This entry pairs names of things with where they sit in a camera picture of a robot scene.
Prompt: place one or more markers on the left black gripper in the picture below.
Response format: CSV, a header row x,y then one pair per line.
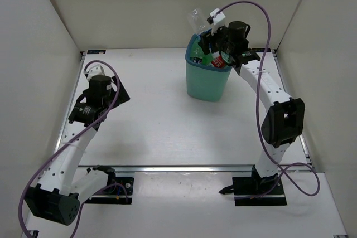
x,y
122,96

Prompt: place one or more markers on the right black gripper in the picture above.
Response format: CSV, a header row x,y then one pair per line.
x,y
208,39

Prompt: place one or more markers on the green plastic soda bottle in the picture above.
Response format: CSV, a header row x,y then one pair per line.
x,y
196,51

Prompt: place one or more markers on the blue label clear bottle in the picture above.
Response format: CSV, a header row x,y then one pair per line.
x,y
197,21

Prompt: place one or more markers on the red label water bottle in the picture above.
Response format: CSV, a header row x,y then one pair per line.
x,y
218,62

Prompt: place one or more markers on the small pepsi bottle black cap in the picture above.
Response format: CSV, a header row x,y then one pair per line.
x,y
196,60

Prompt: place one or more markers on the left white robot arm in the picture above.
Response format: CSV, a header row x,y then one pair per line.
x,y
56,197

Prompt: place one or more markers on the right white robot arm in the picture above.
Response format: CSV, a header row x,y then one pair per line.
x,y
283,122

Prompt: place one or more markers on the teal plastic bin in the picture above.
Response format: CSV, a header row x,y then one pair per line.
x,y
204,82

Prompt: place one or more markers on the left blue table sticker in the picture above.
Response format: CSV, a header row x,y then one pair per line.
x,y
96,52

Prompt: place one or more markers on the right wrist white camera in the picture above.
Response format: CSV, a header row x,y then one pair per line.
x,y
216,20

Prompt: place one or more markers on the wrist white camera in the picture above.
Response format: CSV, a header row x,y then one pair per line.
x,y
94,71
216,20

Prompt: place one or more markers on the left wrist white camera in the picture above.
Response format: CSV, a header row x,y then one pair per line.
x,y
94,71

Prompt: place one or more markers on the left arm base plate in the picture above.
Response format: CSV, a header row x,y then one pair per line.
x,y
115,195

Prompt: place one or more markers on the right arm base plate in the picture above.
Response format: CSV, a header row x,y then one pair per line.
x,y
247,195

